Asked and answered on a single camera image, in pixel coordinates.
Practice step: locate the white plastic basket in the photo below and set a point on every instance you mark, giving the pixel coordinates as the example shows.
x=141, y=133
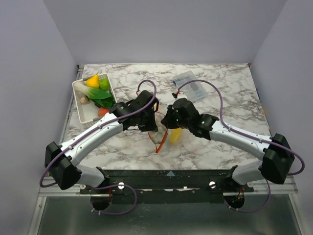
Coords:
x=87, y=113

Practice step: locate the green toy lime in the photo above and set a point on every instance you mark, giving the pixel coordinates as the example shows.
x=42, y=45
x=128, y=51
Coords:
x=104, y=84

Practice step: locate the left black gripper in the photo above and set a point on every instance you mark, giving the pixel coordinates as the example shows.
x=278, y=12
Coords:
x=152, y=126

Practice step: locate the white toy garlic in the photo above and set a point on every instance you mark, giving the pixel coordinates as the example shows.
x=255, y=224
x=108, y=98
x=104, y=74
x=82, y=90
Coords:
x=84, y=100

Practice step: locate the clear plastic parts box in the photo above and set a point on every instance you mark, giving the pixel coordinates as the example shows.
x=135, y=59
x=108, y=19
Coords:
x=194, y=91

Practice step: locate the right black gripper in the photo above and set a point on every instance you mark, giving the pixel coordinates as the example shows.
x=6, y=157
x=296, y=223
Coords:
x=169, y=120

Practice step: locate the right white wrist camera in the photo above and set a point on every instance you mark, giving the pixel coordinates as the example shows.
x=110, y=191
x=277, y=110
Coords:
x=180, y=95

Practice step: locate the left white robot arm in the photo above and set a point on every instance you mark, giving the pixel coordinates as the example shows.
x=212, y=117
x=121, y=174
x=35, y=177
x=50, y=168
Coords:
x=62, y=162

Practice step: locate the white toy mushroom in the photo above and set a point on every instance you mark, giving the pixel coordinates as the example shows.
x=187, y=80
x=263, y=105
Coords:
x=158, y=137

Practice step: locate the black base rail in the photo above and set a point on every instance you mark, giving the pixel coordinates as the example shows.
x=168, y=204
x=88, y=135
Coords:
x=166, y=186

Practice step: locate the clear bag with orange zipper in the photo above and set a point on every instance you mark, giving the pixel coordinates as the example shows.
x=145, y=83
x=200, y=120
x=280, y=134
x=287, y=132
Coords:
x=166, y=146

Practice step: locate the green toy leaf vegetable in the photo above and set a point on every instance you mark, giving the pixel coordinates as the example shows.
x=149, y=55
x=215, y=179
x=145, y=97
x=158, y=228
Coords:
x=106, y=102

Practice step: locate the toy bok choy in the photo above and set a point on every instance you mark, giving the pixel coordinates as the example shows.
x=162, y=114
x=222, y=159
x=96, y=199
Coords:
x=91, y=93

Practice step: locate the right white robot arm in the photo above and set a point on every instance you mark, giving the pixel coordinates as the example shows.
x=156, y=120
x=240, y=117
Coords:
x=273, y=155

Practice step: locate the yellow toy pear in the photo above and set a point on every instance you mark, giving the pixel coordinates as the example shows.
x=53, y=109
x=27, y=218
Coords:
x=93, y=82

